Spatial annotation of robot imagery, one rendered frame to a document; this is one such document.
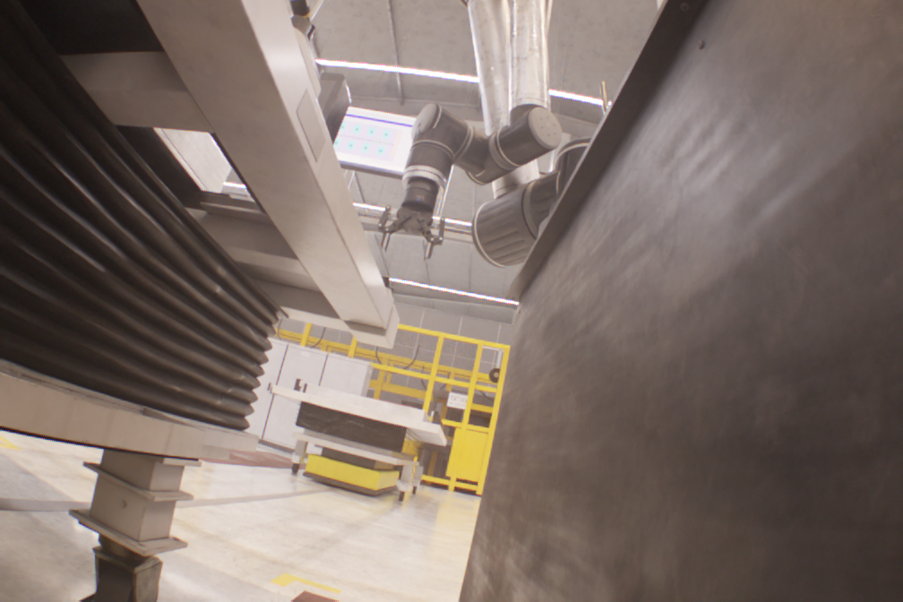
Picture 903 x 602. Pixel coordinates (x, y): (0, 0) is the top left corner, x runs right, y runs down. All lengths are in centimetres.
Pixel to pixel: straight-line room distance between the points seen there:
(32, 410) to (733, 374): 59
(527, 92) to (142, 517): 115
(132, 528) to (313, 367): 887
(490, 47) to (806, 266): 140
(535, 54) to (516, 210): 40
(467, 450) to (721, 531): 965
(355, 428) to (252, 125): 453
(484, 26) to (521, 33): 29
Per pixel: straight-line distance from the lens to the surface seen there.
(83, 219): 76
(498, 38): 161
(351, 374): 942
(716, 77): 44
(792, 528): 26
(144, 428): 73
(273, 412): 972
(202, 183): 115
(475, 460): 991
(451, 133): 122
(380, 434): 496
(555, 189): 120
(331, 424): 506
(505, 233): 133
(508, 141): 120
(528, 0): 146
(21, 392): 55
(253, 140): 63
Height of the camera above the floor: 47
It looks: 22 degrees up
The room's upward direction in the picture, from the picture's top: 13 degrees clockwise
